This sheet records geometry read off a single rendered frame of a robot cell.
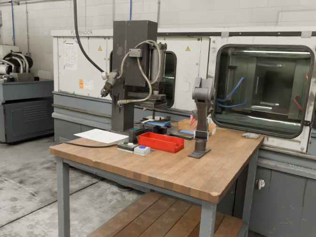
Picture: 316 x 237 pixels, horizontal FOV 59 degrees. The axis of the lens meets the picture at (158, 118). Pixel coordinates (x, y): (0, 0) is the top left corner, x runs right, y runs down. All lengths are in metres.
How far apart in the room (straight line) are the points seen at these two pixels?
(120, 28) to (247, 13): 2.85
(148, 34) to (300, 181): 1.49
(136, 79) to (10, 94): 3.03
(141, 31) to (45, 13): 5.60
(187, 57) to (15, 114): 3.04
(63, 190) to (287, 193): 1.58
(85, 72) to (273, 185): 2.18
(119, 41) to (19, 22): 6.37
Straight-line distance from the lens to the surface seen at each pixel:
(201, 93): 1.42
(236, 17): 4.56
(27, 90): 4.79
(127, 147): 1.57
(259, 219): 2.50
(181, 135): 1.90
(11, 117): 4.70
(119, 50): 1.95
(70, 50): 3.38
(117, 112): 1.99
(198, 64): 2.40
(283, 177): 2.31
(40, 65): 7.51
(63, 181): 1.72
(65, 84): 3.48
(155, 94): 1.86
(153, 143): 1.63
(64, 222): 1.85
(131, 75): 1.89
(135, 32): 1.88
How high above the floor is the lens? 1.41
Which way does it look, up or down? 12 degrees down
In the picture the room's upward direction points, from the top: 3 degrees clockwise
